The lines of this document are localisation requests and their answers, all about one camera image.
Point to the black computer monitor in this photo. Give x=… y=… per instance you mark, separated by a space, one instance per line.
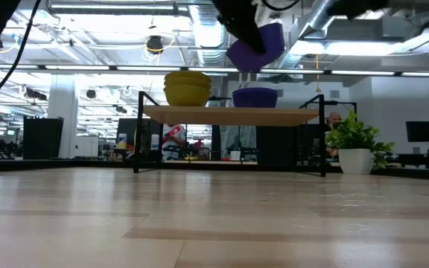
x=421 y=131

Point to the silver ribbed air duct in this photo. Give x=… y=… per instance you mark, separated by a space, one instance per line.
x=207 y=37
x=326 y=15

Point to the yellow patterned mini bowl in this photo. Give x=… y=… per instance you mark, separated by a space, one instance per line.
x=187 y=76
x=187 y=97

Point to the white cup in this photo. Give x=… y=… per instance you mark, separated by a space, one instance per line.
x=235 y=155

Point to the wooden shelf with black legs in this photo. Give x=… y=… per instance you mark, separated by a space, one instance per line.
x=229 y=115

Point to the long horizontal light bar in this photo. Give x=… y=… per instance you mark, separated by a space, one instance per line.
x=80 y=67

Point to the blue plastic mini bowl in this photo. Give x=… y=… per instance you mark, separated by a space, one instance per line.
x=254 y=98
x=251 y=61

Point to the black cabinet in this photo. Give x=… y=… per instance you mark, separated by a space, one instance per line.
x=278 y=145

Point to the canister with yellow label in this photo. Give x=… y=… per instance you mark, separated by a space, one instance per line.
x=123 y=141

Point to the black aluminium table frame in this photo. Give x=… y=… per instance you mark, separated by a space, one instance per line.
x=88 y=164

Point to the white bottle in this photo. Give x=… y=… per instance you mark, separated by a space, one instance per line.
x=155 y=140

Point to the green plant in white pot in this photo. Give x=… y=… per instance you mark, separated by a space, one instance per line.
x=356 y=160

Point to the black room partition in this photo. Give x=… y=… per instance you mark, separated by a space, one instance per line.
x=43 y=137

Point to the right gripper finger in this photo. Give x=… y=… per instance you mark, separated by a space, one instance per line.
x=250 y=33

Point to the dark computer monitor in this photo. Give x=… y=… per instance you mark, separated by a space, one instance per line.
x=127 y=128

